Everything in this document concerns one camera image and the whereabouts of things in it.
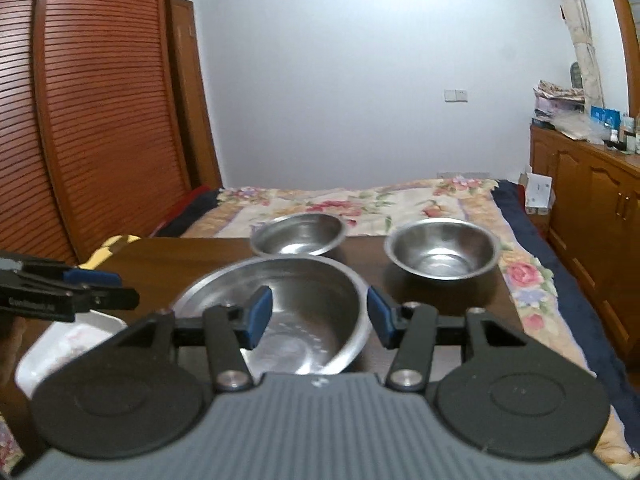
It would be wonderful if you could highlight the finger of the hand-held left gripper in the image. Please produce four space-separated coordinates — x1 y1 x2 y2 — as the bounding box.
72 286 141 314
20 260 122 288

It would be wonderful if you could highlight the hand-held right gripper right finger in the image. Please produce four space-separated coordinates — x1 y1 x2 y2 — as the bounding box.
366 285 530 392

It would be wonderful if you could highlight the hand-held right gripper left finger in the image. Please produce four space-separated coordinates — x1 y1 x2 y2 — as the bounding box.
105 285 274 394

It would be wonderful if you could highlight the white floral rectangular plate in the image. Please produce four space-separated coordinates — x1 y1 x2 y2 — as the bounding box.
15 309 128 397

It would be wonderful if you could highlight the large perforated steel bowl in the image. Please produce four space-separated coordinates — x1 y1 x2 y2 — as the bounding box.
170 255 374 376

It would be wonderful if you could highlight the medium steel bowl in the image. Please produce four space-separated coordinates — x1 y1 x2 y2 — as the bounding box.
384 218 499 281

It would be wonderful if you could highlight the small steel bowl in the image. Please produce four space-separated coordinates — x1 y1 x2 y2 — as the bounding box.
249 212 347 257

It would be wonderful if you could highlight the yellow plush toy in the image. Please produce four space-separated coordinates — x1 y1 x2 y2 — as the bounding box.
77 234 142 272

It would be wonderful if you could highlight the floral blanket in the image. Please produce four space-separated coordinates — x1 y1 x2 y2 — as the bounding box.
0 177 640 476

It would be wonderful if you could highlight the red and navy blanket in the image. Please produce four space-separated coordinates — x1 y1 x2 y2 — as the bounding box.
152 185 222 239

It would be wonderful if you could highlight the wooden louvered wardrobe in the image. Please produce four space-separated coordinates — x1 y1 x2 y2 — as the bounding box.
0 0 193 266

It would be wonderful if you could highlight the dark blue bed sheet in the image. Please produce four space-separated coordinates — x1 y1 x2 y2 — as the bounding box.
492 179 640 456

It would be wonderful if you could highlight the white cardboard box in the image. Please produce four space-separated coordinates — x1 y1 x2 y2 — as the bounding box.
524 172 554 214

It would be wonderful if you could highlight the wooden sideboard cabinet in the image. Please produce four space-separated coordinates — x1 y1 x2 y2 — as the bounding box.
529 125 640 357

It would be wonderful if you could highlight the clear plastic bag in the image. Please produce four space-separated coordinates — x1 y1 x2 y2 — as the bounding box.
555 112 602 144

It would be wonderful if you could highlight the blue box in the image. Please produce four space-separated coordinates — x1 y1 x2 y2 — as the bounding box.
590 106 621 134

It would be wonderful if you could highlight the beige patterned curtain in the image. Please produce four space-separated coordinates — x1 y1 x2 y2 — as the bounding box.
542 0 604 107

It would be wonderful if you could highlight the wooden window frame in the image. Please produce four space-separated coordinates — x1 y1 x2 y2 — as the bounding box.
599 0 640 108

